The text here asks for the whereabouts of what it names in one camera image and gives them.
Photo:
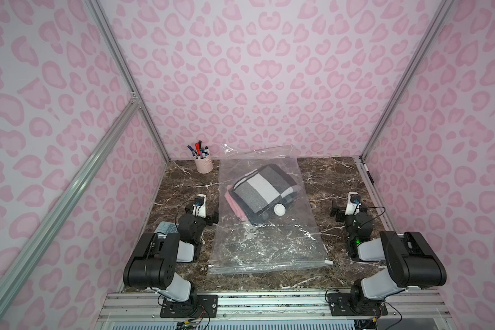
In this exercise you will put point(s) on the blue marker pen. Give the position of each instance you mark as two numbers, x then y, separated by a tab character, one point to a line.
194	153

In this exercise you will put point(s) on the grey white checked blanket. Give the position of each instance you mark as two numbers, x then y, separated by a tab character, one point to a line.
260	190

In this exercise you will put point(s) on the pink pen cup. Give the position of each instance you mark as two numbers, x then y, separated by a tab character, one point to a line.
204	165

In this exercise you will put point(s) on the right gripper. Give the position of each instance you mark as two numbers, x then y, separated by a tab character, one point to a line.
338	212

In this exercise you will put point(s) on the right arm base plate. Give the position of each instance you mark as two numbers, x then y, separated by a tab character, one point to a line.
345	304

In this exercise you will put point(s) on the white bag valve cap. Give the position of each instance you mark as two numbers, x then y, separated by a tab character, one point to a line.
279	210

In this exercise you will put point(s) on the light blue calculator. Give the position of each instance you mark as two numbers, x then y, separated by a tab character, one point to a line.
164	228

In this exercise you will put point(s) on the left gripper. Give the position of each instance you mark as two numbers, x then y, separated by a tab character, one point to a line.
210	216

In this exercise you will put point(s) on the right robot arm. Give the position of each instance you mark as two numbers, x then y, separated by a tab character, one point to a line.
410	262

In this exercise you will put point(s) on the clear plastic vacuum bag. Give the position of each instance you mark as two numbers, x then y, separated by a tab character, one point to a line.
266	223

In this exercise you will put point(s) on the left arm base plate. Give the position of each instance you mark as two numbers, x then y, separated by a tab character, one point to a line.
203	305

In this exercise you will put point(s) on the pink folded blanket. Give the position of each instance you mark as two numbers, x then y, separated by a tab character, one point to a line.
234	205

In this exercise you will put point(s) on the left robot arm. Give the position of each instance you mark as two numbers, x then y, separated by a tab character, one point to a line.
153	262

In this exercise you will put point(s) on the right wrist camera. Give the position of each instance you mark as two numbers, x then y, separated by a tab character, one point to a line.
353	203

